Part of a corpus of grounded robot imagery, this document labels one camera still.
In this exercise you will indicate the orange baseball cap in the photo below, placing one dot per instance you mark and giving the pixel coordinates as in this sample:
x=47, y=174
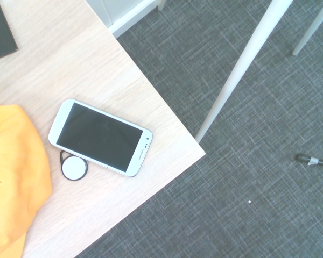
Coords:
x=13, y=166

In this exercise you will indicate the white smartphone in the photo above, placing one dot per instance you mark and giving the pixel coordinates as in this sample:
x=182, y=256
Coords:
x=99, y=137

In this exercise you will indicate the round white key fob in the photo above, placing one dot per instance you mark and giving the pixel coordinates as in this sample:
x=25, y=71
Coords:
x=74, y=168

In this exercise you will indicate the white coat rack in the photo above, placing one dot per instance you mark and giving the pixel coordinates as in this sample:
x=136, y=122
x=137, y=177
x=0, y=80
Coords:
x=245, y=59

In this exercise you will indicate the black card with white print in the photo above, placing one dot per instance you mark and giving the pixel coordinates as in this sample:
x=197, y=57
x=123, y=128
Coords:
x=0, y=29

